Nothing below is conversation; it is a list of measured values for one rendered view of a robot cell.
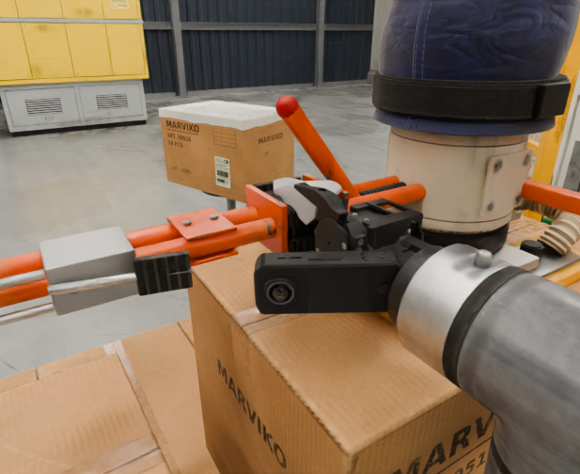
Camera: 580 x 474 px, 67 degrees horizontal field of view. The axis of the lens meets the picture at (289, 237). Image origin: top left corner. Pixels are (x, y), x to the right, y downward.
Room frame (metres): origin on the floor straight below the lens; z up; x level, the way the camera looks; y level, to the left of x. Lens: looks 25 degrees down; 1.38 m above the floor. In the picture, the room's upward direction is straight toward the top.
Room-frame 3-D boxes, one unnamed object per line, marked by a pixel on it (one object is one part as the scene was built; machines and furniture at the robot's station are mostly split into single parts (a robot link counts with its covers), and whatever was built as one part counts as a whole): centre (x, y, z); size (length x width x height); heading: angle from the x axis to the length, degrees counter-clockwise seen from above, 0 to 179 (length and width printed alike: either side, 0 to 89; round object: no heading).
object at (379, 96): (0.58, -0.22, 1.31); 0.23 x 0.23 x 0.04
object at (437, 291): (0.27, -0.12, 1.20); 0.09 x 0.05 x 0.10; 122
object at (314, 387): (0.58, -0.20, 0.87); 0.60 x 0.40 x 0.40; 121
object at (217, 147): (2.38, 0.33, 0.82); 0.60 x 0.40 x 0.40; 52
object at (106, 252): (0.34, 0.18, 1.19); 0.07 x 0.07 x 0.04; 31
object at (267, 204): (0.46, -0.01, 1.20); 0.10 x 0.08 x 0.06; 31
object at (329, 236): (0.34, -0.08, 1.20); 0.12 x 0.09 x 0.08; 32
